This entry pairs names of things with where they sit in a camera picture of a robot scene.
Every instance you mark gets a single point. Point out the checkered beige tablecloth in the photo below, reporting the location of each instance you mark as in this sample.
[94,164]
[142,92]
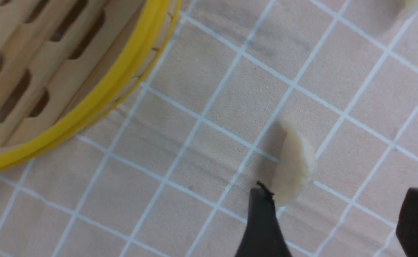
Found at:
[167,173]

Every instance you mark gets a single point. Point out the white dumpling front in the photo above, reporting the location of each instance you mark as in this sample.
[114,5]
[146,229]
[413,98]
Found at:
[409,7]

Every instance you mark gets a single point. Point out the white dumpling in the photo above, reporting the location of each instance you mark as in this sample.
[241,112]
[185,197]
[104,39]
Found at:
[296,168]
[409,7]

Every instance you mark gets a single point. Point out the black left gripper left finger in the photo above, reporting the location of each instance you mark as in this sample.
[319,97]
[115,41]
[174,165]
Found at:
[263,236]

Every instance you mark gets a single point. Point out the yellow-rimmed bamboo steamer tray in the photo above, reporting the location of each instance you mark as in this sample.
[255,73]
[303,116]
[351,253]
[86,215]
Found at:
[65,64]

